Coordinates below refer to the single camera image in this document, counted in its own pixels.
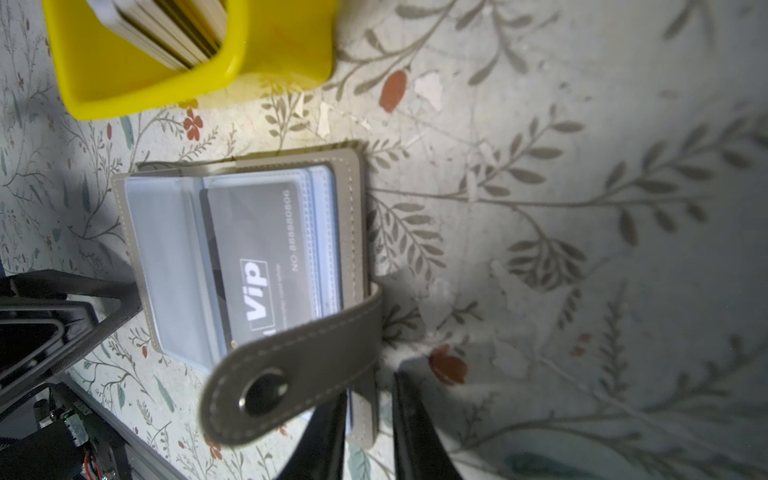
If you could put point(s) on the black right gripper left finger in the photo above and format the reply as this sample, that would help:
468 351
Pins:
319 454

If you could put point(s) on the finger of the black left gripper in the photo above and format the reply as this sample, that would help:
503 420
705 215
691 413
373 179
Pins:
52 319

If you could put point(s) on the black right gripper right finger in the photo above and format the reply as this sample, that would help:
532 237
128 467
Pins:
418 451

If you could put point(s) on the yellow plastic tray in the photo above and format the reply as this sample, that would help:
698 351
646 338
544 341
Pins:
271 47

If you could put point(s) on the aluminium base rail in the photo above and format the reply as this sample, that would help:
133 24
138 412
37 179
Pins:
145 462

